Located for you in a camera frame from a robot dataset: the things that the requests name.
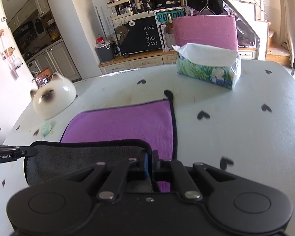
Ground pink upholstered chair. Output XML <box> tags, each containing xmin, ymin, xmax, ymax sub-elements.
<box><xmin>172</xmin><ymin>15</ymin><xmax>238</xmax><ymax>51</ymax></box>

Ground white ceramic cat bowl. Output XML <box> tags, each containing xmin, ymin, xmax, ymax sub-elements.
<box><xmin>30</xmin><ymin>73</ymin><xmax>77</xmax><ymax>120</ymax></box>

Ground green floral tissue box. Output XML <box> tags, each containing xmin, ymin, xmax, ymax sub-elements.
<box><xmin>172</xmin><ymin>43</ymin><xmax>241</xmax><ymax>89</ymax></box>

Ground cream kitchen cabinets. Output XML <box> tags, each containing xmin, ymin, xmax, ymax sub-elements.
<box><xmin>26</xmin><ymin>40</ymin><xmax>81</xmax><ymax>82</ymax></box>

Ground cream tiered bottle shelf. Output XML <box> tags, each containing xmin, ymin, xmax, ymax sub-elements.
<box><xmin>107</xmin><ymin>0</ymin><xmax>135</xmax><ymax>21</ymax></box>

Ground grey trash bin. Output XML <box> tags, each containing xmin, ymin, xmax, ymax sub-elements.
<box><xmin>95</xmin><ymin>37</ymin><xmax>115</xmax><ymax>62</ymax></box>

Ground wooden staircase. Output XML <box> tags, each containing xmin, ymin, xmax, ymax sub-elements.
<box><xmin>224</xmin><ymin>0</ymin><xmax>291</xmax><ymax>66</ymax></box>

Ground teal potion sign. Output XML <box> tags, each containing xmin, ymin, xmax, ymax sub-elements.
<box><xmin>154</xmin><ymin>7</ymin><xmax>185</xmax><ymax>24</ymax></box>

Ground purple grey microfiber towel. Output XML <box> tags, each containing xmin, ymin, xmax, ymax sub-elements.
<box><xmin>24</xmin><ymin>90</ymin><xmax>177</xmax><ymax>185</ymax></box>

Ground cream drawer sideboard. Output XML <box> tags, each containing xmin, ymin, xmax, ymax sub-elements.
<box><xmin>98</xmin><ymin>46</ymin><xmax>259</xmax><ymax>75</ymax></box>

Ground mint green small coaster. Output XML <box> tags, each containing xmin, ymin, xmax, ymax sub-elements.
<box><xmin>40</xmin><ymin>121</ymin><xmax>56</xmax><ymax>137</ymax></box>

